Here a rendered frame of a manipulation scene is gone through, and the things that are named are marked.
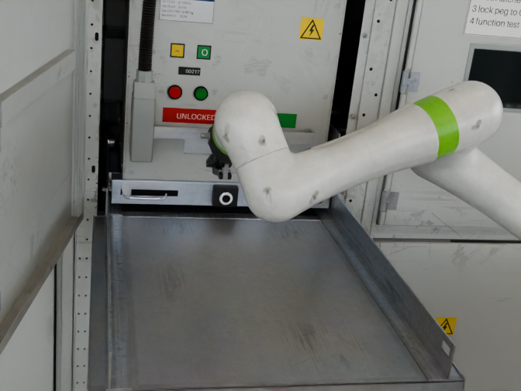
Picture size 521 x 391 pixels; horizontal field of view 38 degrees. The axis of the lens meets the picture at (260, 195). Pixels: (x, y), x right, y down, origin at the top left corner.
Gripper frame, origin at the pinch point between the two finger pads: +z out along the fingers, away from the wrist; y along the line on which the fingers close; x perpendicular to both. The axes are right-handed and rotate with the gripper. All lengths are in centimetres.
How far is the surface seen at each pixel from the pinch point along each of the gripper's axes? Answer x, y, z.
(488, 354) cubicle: 84, 44, 37
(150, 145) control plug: -13.9, -3.6, 3.5
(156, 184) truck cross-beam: -11.1, 2.4, 18.4
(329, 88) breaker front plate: 28.7, -20.3, 7.0
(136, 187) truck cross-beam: -15.7, 3.2, 18.9
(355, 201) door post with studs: 38.0, 5.4, 16.8
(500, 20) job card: 65, -34, -8
